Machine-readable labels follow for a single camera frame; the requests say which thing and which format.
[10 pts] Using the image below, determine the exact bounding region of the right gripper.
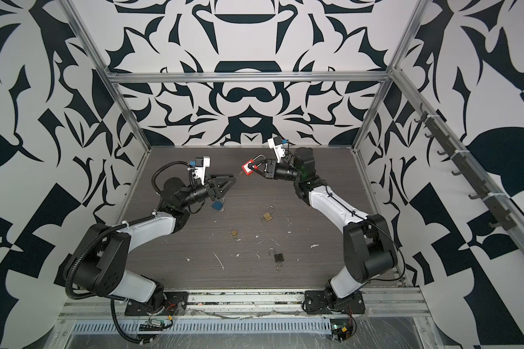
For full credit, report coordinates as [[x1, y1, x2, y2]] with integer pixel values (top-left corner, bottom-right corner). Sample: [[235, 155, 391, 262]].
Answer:
[[250, 161, 304, 186]]

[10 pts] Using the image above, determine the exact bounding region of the blue padlock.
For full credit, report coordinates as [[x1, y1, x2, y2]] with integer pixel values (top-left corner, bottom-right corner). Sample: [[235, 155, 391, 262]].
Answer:
[[211, 198, 225, 212]]

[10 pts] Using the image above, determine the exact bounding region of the large brass padlock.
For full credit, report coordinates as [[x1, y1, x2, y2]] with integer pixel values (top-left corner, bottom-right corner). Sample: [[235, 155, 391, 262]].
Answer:
[[261, 206, 275, 222]]

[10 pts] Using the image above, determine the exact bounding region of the wall hook rack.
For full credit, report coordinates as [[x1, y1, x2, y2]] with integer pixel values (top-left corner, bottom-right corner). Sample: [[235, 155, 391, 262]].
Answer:
[[415, 111, 519, 231]]

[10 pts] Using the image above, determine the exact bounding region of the white cable duct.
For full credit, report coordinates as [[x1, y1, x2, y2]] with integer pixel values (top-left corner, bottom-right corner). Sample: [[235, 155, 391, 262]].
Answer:
[[71, 318, 333, 335]]

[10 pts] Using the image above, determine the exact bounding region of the circuit board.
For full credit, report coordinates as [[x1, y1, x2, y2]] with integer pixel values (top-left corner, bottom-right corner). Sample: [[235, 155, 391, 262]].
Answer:
[[139, 317, 173, 332], [331, 321, 355, 343]]

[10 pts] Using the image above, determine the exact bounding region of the left circuit board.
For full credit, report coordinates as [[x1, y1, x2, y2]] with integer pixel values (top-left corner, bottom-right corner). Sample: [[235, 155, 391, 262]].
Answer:
[[139, 317, 173, 332]]

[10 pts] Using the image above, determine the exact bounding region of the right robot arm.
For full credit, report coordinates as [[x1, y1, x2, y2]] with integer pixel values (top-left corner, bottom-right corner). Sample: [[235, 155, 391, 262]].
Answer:
[[246, 148, 401, 300]]

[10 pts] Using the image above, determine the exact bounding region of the black padlock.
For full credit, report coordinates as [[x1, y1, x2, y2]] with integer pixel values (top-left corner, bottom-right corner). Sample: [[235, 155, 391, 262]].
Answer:
[[269, 247, 285, 271]]

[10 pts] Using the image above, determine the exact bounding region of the aluminium front rail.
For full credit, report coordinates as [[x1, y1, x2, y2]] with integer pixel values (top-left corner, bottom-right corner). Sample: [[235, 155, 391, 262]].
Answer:
[[58, 286, 432, 320]]

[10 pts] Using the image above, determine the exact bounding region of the right circuit board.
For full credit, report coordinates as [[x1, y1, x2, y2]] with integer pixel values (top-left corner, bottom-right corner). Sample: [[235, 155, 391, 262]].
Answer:
[[331, 321, 355, 343]]

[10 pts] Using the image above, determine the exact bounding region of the black corrugated cable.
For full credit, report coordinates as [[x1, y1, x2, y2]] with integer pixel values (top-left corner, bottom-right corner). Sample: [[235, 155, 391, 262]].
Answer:
[[110, 298, 158, 345]]

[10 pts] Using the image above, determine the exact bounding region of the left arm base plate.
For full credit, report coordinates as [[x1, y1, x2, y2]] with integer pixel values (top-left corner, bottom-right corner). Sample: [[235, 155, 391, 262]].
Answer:
[[125, 291, 189, 316]]

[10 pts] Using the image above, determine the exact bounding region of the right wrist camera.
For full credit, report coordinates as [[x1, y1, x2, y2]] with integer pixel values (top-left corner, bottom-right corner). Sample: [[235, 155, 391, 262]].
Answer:
[[267, 136, 288, 163]]

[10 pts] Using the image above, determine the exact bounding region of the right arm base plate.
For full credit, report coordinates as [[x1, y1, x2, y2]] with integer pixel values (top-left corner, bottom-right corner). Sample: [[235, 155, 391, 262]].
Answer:
[[301, 289, 366, 315]]

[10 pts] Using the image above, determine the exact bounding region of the red padlock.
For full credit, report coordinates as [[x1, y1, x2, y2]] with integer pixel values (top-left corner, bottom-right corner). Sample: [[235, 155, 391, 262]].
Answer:
[[242, 155, 266, 176]]

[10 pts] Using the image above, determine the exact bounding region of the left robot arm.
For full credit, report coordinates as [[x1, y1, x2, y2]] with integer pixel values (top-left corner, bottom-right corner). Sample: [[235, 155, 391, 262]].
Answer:
[[64, 157, 237, 311]]

